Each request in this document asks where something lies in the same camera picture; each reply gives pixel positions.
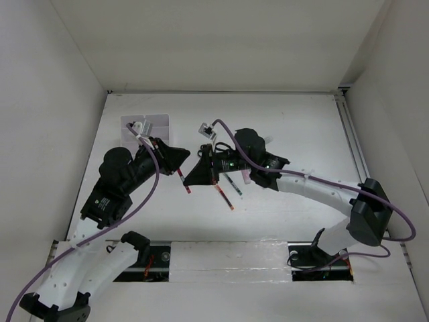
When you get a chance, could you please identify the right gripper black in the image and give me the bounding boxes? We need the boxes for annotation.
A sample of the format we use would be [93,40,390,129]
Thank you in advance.
[184,144,254,186]

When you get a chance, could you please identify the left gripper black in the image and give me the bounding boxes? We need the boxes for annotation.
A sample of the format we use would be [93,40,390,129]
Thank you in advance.
[122,136,189,194]

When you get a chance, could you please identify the red gel pen long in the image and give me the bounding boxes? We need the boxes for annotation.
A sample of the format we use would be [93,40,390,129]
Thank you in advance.
[214,184,235,211]

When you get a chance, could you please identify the pink highlighter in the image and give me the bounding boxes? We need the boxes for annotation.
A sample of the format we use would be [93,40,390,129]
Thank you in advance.
[241,170,251,184]

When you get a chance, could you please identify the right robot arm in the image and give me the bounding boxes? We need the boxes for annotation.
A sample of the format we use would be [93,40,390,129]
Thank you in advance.
[184,128,392,265]

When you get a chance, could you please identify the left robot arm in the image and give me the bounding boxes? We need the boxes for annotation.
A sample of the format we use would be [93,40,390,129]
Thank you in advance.
[19,138,190,321]

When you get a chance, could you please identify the white six-compartment organizer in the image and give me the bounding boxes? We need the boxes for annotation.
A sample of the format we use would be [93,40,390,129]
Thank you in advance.
[120,113,170,147]

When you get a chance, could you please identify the black-handled scissors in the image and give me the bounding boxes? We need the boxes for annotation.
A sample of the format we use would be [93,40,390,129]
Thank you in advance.
[197,142,233,157]

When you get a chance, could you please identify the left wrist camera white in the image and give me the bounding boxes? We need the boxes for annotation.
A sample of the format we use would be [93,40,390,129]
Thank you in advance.
[129,119,153,142]

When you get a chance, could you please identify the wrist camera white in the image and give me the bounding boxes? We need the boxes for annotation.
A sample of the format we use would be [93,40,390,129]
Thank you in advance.
[129,119,153,142]
[198,123,217,141]

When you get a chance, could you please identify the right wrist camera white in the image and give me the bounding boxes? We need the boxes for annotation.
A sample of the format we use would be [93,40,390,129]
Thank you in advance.
[198,123,217,141]

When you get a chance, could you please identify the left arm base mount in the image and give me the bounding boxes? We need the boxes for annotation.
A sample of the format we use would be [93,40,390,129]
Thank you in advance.
[114,241,171,282]

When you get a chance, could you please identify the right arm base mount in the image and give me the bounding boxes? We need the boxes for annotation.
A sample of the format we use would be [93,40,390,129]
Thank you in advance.
[286,242,354,282]

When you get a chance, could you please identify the aluminium rail right side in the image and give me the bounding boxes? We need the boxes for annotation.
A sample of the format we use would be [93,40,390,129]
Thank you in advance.
[333,87,369,182]

